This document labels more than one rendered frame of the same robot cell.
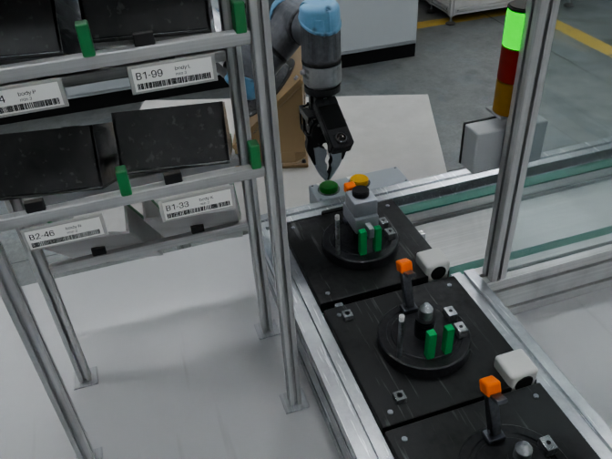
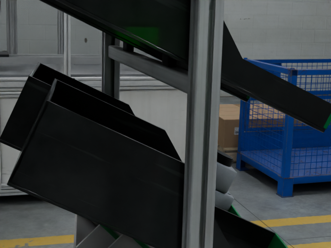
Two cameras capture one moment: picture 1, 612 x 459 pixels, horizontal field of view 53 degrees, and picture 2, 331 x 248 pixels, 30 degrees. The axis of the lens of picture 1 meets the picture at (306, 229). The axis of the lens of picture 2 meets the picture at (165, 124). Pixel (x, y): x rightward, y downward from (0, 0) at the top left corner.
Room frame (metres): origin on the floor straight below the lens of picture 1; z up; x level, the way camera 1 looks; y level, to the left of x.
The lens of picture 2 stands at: (0.75, -0.38, 1.45)
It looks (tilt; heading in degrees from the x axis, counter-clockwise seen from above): 11 degrees down; 88
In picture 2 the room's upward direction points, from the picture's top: 2 degrees clockwise
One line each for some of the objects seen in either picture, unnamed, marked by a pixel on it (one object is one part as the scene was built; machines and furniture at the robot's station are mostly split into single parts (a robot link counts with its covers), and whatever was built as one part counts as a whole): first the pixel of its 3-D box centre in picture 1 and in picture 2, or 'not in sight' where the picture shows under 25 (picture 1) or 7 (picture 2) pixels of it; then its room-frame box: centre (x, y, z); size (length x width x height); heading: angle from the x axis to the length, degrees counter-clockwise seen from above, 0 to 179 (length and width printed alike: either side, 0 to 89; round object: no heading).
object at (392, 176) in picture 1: (359, 194); not in sight; (1.11, -0.12, 0.93); 0.21 x 0.07 x 0.06; 106
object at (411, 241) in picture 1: (360, 249); not in sight; (0.88, -0.10, 0.96); 0.24 x 0.24 x 0.02; 16
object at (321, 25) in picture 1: (319, 32); not in sight; (1.12, -0.05, 1.29); 0.09 x 0.08 x 0.11; 25
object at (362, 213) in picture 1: (362, 209); not in sight; (0.88, -0.10, 1.06); 0.08 x 0.04 x 0.07; 16
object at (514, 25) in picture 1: (523, 26); not in sight; (0.82, -0.31, 1.38); 0.05 x 0.05 x 0.05
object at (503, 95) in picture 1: (512, 95); not in sight; (0.82, -0.31, 1.28); 0.05 x 0.05 x 0.05
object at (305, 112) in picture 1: (321, 110); not in sight; (1.12, -0.05, 1.13); 0.09 x 0.08 x 0.12; 16
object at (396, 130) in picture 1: (273, 157); not in sight; (1.45, 0.08, 0.84); 0.90 x 0.70 x 0.03; 85
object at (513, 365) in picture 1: (424, 322); not in sight; (0.64, -0.17, 1.01); 0.24 x 0.24 x 0.13; 16
